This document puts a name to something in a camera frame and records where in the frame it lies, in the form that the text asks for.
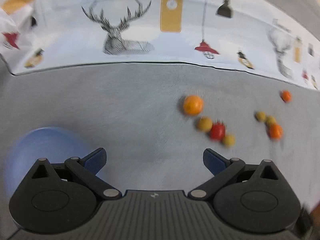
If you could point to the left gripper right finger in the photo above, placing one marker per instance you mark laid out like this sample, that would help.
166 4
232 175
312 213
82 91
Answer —
250 198

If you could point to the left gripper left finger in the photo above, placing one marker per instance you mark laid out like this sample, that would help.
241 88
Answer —
56 198

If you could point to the small yellow longan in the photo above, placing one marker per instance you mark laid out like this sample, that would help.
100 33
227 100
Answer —
228 140

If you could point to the red cherry tomato with stem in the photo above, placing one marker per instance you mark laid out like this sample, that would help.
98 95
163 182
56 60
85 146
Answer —
217 131

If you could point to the yellow-brown longan fruit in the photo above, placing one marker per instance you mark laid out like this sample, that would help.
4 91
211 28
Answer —
204 124

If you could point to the right hand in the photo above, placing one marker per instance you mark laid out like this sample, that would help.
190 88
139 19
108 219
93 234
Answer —
315 216

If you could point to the blue plastic plate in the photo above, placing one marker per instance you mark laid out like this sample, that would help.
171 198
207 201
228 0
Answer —
54 143

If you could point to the yellow longan right of pair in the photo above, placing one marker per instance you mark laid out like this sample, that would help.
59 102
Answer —
270 120

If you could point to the yellow longan of pair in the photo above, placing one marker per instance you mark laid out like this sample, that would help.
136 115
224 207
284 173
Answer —
260 116
270 120

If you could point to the yellow longan left of pair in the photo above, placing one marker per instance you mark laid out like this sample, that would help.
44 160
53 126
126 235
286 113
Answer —
260 116

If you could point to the small far orange tangerine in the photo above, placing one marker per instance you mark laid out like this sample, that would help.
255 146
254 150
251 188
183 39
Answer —
286 96

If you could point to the printed deer lamp cloth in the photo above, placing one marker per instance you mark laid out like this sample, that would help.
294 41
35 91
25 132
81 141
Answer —
278 39

